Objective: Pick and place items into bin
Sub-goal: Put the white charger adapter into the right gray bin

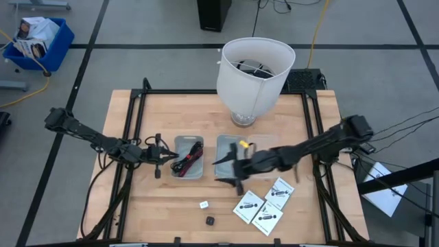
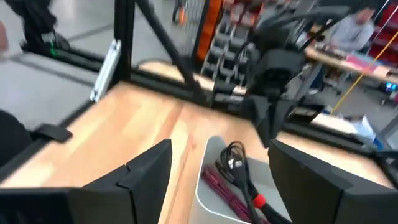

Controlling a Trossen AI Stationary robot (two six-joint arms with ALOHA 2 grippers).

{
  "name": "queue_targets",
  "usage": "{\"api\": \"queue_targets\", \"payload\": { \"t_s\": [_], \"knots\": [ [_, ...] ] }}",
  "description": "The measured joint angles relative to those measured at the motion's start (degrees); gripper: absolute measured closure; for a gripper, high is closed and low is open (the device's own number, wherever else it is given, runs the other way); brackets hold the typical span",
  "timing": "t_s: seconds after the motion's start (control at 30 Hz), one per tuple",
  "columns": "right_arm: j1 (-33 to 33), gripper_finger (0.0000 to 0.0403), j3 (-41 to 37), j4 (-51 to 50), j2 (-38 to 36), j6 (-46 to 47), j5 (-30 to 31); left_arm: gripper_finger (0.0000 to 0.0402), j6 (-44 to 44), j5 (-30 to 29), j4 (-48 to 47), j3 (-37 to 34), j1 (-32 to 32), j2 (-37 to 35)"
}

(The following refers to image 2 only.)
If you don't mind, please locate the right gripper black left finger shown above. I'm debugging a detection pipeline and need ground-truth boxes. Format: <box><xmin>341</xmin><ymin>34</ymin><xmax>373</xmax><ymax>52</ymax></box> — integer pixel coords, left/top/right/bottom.
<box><xmin>0</xmin><ymin>139</ymin><xmax>173</xmax><ymax>224</ymax></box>

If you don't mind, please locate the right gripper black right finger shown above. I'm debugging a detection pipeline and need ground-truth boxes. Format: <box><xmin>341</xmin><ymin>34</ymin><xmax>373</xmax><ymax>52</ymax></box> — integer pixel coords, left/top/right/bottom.
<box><xmin>267</xmin><ymin>139</ymin><xmax>398</xmax><ymax>224</ymax></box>

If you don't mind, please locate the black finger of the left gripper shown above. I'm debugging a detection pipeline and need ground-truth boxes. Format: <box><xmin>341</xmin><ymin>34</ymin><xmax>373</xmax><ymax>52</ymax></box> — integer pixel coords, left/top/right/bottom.
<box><xmin>241</xmin><ymin>95</ymin><xmax>267</xmax><ymax>147</ymax></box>
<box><xmin>266</xmin><ymin>98</ymin><xmax>290</xmax><ymax>148</ymax></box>

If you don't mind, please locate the black cable with red tie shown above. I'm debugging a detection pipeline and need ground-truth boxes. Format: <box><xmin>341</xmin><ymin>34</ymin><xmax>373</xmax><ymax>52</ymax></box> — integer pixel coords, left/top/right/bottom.
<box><xmin>215</xmin><ymin>141</ymin><xmax>293</xmax><ymax>224</ymax></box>

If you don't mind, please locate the maroon cable bundle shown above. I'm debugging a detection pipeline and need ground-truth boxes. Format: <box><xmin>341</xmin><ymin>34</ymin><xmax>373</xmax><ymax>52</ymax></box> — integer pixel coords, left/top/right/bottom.
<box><xmin>200</xmin><ymin>164</ymin><xmax>268</xmax><ymax>224</ymax></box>

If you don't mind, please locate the grey plastic bin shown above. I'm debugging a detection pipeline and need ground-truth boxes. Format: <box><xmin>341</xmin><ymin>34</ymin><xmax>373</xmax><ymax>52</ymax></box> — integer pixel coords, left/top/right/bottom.
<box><xmin>188</xmin><ymin>135</ymin><xmax>292</xmax><ymax>224</ymax></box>

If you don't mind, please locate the grey metal rack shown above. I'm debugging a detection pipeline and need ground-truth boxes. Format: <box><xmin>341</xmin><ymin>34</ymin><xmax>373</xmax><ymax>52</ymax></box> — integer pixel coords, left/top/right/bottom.
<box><xmin>201</xmin><ymin>18</ymin><xmax>249</xmax><ymax>85</ymax></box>

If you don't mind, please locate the wooden work table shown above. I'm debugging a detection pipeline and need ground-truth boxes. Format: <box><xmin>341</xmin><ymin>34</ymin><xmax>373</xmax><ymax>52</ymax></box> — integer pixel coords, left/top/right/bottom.
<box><xmin>304</xmin><ymin>46</ymin><xmax>398</xmax><ymax>85</ymax></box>

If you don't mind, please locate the orange panel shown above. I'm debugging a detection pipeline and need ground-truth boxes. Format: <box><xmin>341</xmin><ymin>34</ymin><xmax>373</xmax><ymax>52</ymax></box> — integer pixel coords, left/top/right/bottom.
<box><xmin>195</xmin><ymin>0</ymin><xmax>223</xmax><ymax>62</ymax></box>

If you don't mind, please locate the black table clamp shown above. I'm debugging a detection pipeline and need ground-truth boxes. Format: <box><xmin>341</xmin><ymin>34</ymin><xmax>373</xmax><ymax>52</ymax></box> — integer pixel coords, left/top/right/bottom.
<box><xmin>30</xmin><ymin>123</ymin><xmax>74</xmax><ymax>144</ymax></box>

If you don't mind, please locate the person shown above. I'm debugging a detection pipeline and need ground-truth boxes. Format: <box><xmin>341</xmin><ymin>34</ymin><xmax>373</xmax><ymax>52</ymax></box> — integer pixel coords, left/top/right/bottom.
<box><xmin>310</xmin><ymin>6</ymin><xmax>377</xmax><ymax>94</ymax></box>

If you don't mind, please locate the black rounded object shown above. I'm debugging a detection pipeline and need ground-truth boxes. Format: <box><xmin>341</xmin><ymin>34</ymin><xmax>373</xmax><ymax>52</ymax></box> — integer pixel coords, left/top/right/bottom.
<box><xmin>0</xmin><ymin>110</ymin><xmax>34</xmax><ymax>167</ymax></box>

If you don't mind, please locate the red storage shelf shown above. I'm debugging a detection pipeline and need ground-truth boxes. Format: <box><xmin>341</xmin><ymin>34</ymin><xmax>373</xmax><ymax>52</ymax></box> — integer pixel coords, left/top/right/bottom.
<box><xmin>371</xmin><ymin>0</ymin><xmax>398</xmax><ymax>66</ymax></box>

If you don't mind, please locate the black floor equipment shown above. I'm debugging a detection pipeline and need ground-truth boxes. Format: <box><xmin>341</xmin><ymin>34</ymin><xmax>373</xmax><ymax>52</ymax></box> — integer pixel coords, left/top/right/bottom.
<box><xmin>4</xmin><ymin>0</ymin><xmax>71</xmax><ymax>58</ymax></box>

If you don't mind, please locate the yellow extension cable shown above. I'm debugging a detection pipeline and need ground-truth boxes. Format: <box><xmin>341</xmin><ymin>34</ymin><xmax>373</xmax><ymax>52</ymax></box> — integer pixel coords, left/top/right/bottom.
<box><xmin>329</xmin><ymin>30</ymin><xmax>398</xmax><ymax>116</ymax></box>

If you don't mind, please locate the silver aluminium bracket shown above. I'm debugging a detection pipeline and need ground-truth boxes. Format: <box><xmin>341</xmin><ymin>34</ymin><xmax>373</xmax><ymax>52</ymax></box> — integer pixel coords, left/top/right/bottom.
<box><xmin>89</xmin><ymin>39</ymin><xmax>122</xmax><ymax>103</ymax></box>

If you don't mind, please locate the black metal table frame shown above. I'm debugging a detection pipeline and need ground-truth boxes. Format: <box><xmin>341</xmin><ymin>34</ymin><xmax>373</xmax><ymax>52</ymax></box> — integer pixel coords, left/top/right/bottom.
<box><xmin>0</xmin><ymin>0</ymin><xmax>398</xmax><ymax>187</ymax></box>

